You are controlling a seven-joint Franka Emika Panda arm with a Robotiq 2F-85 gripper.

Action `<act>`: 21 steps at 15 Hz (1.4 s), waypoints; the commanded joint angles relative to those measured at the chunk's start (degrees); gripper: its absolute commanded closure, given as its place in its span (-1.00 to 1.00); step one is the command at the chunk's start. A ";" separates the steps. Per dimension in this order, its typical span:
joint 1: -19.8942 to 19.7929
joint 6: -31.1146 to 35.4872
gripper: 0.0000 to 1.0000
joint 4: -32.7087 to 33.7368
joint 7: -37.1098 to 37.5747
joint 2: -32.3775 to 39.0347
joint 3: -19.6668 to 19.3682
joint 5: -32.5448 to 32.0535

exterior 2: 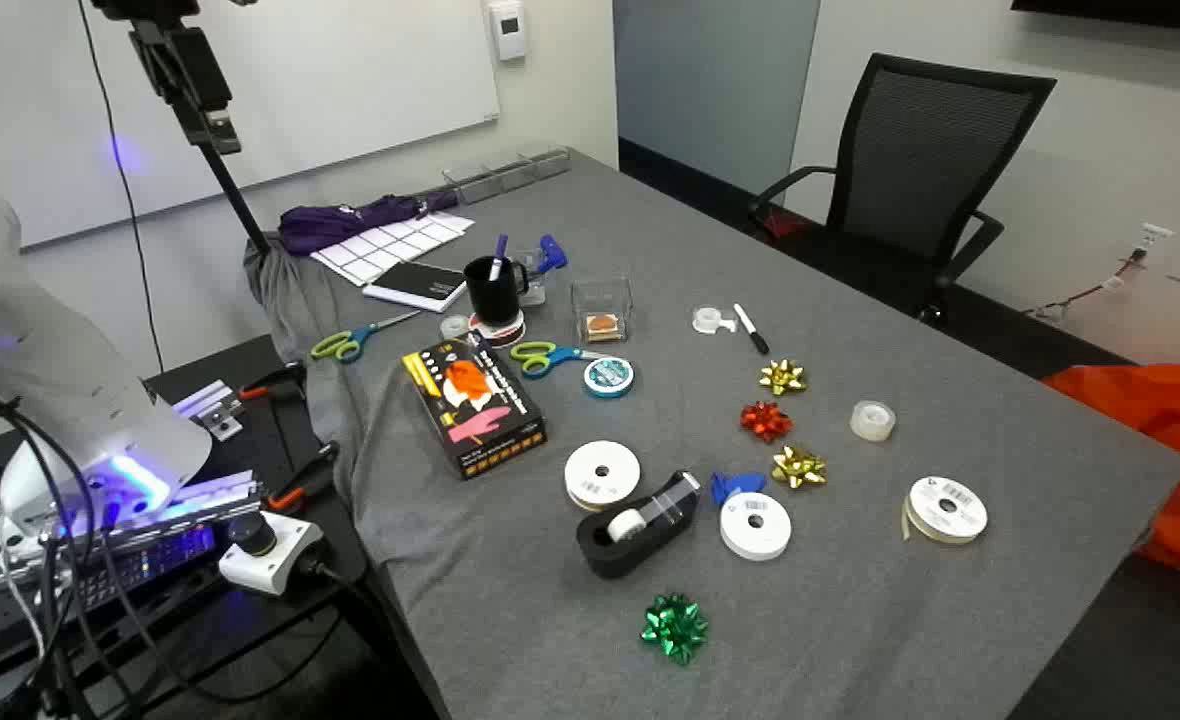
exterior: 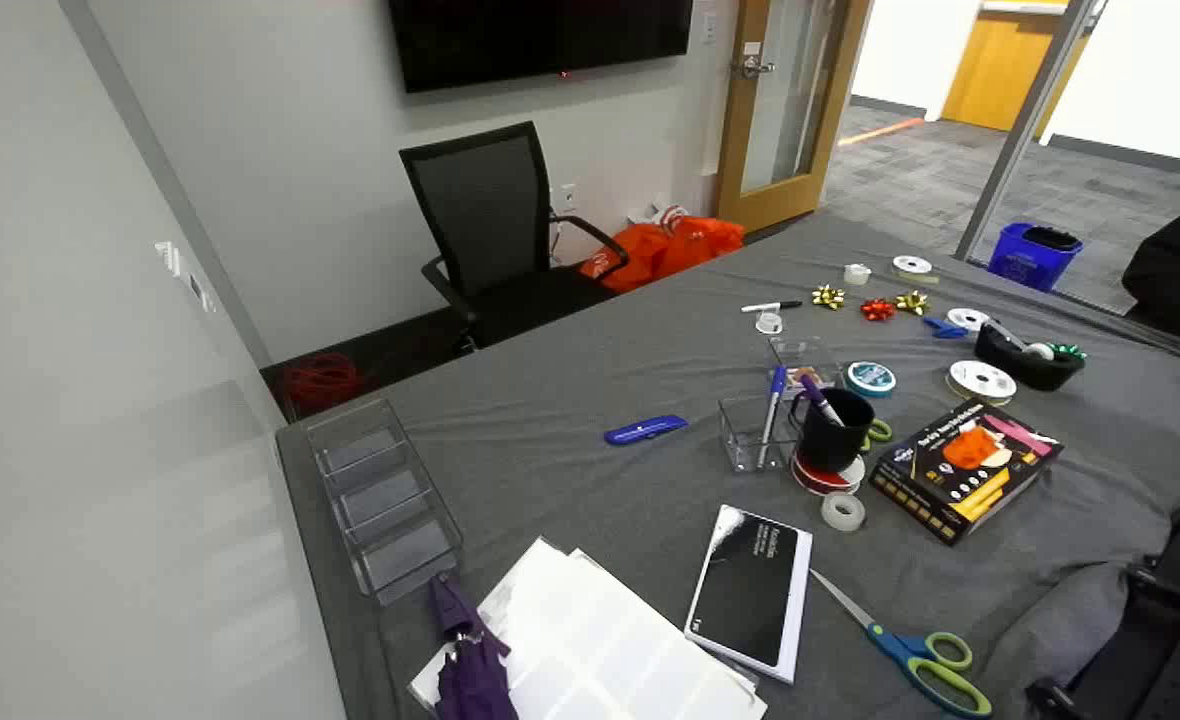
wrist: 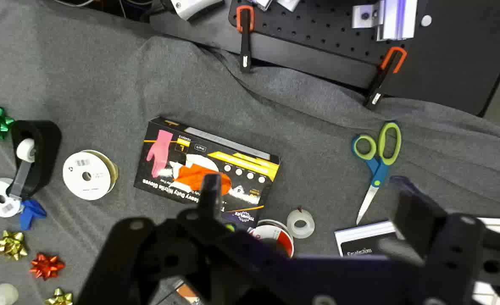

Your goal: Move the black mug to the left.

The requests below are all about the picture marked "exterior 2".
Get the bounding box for thin black wall cable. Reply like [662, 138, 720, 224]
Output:
[76, 0, 168, 382]

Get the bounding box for white thermostat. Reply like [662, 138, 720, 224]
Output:
[483, 0, 532, 67]

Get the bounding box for blue gift bow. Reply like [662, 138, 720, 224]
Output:
[704, 466, 774, 511]

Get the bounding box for green gift bow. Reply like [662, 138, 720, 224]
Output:
[638, 590, 715, 670]

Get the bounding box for metal marker tray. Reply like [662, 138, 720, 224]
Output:
[440, 145, 582, 210]

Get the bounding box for plain white ribbon spool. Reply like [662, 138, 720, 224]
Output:
[559, 435, 647, 517]

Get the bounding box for white wall outlet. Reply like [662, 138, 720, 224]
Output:
[1134, 218, 1180, 269]

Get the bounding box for purple cloth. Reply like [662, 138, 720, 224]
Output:
[276, 189, 464, 262]

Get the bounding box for black camera tripod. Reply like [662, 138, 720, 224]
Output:
[85, 0, 276, 262]

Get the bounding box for white tape holder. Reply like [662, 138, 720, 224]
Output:
[687, 299, 743, 340]

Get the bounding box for white and gold ribbon spool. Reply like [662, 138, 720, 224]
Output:
[895, 472, 998, 551]

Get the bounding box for clear plastic box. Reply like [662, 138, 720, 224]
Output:
[569, 278, 638, 350]

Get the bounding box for grey table cloth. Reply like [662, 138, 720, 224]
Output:
[240, 145, 1180, 720]

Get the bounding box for red gift bow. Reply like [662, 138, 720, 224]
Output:
[737, 398, 797, 449]

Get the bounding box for white grid paper sheet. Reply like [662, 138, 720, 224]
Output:
[310, 210, 480, 293]

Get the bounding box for black box with orange print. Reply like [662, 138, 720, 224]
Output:
[397, 336, 553, 486]

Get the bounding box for black office chair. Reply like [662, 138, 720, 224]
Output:
[743, 47, 1059, 330]

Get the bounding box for thick white ribbon spool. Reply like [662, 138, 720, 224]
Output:
[712, 489, 797, 568]

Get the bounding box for black mug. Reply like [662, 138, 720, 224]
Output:
[459, 254, 537, 332]

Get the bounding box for black notebook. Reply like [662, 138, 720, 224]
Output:
[361, 262, 474, 316]

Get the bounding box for green handled scissors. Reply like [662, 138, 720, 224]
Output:
[310, 308, 421, 370]

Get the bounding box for orange fabric bag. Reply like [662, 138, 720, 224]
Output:
[1046, 360, 1180, 590]

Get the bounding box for blue plastic clamp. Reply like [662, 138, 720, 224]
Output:
[525, 233, 572, 284]

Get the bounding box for white marker pen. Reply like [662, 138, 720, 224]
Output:
[727, 299, 776, 360]

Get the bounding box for red and white ribbon spool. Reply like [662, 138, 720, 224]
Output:
[464, 308, 532, 350]

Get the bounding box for green and blue scissors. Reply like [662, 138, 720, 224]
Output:
[505, 336, 593, 383]

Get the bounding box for teal ribbon spool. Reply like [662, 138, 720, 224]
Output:
[578, 350, 640, 405]

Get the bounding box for black wall screen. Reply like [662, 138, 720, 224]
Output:
[1007, 0, 1180, 39]

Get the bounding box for silver control box blue light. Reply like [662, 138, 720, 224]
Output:
[0, 461, 267, 592]

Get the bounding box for small silver metal block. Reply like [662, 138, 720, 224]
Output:
[168, 376, 247, 445]

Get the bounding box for frosted clear tape roll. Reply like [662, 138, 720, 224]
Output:
[844, 398, 905, 449]

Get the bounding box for black cable at outlet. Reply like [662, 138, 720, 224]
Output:
[1024, 243, 1153, 326]

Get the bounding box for red handled pliers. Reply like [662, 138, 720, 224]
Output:
[231, 366, 313, 409]
[264, 445, 345, 520]

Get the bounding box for black tape dispenser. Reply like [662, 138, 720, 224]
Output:
[572, 466, 708, 585]

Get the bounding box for gold gift bow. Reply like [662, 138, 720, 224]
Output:
[764, 440, 831, 497]
[757, 353, 814, 400]

